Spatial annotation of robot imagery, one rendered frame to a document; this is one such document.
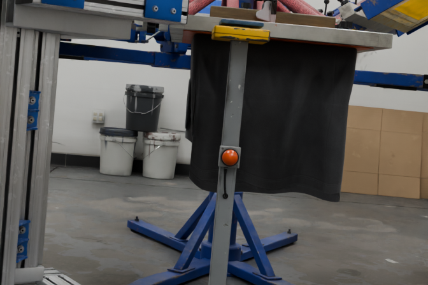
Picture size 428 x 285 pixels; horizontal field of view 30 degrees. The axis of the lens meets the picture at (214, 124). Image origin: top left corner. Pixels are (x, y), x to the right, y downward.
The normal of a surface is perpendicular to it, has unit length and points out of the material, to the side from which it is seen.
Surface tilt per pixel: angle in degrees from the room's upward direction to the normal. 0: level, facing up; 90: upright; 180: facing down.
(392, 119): 82
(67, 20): 90
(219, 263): 90
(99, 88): 90
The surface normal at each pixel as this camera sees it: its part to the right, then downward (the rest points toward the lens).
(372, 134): 0.07, -0.15
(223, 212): 0.04, 0.06
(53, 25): 0.55, 0.09
